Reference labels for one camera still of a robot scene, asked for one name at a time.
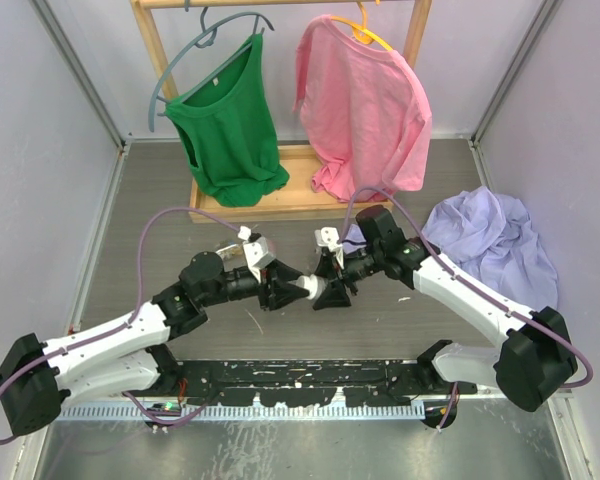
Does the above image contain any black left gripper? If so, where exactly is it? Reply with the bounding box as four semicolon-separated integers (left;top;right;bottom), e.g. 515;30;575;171
200;261;309;313

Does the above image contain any white capped pill bottle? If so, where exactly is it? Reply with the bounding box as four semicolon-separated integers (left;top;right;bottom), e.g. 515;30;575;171
309;274;327;300

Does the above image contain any white pill bottle cap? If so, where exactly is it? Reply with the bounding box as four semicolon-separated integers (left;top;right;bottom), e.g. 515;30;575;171
294;275;315;299

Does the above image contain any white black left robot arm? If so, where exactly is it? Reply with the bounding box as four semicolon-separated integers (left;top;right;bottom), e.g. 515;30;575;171
0;252;320;438

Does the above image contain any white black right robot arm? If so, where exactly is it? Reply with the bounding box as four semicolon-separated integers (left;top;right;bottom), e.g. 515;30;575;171
303;205;578;412

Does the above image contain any clear bottle of yellow capsules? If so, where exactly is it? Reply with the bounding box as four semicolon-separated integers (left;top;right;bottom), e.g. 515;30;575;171
215;242;243;260

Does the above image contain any wooden clothes rack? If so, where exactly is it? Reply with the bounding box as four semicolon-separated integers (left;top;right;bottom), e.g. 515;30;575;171
129;0;434;225

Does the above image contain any pink t-shirt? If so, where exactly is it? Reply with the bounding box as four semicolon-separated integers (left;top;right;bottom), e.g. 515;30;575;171
294;15;432;202

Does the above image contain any lavender crumpled cloth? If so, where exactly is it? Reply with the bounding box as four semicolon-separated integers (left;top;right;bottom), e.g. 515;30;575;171
347;185;560;311

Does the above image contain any green t-shirt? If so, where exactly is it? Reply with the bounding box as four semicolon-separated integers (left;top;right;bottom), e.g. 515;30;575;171
165;34;290;207

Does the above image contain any yellow clothes hanger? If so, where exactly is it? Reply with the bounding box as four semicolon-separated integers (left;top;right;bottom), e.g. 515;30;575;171
330;1;394;51

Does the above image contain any grey-blue clothes hanger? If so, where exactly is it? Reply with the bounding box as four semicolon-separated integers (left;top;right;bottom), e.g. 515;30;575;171
131;1;277;135

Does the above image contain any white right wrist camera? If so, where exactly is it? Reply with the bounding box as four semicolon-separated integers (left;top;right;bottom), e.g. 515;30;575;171
314;227;343;253

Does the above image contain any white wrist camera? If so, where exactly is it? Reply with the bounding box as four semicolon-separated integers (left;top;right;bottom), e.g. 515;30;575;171
237;226;276;283
314;227;343;253

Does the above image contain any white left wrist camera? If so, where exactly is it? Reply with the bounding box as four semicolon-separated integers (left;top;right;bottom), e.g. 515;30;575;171
237;226;276;283

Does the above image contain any aluminium frame rail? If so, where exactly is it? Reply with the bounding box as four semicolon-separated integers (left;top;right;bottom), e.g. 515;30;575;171
28;358;574;401

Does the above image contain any white slotted cable duct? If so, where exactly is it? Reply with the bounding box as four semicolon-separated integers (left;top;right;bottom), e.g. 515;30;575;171
58;400;425;421

